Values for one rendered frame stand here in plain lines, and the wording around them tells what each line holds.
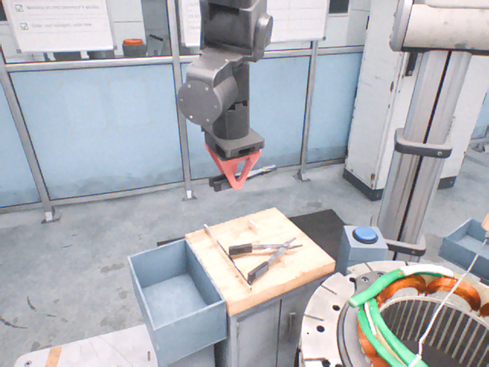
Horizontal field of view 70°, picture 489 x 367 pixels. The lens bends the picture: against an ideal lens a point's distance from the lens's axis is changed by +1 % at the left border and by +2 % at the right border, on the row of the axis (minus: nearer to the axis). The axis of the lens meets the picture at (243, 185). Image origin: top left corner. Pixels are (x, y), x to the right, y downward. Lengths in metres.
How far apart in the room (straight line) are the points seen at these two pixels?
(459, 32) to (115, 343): 0.91
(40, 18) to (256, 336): 2.13
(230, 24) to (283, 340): 0.53
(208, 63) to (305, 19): 2.25
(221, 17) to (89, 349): 0.72
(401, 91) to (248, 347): 2.20
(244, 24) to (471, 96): 2.70
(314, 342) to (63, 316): 1.77
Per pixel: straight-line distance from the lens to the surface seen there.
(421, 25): 0.75
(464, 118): 3.11
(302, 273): 0.59
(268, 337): 0.67
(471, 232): 0.85
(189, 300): 0.66
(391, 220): 0.92
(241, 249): 0.59
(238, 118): 0.51
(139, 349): 0.87
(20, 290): 2.37
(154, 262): 0.66
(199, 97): 0.43
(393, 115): 2.64
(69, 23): 2.41
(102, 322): 2.02
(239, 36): 0.46
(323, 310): 0.50
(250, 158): 0.54
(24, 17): 2.44
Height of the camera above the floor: 1.47
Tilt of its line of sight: 30 degrees down
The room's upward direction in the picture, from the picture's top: straight up
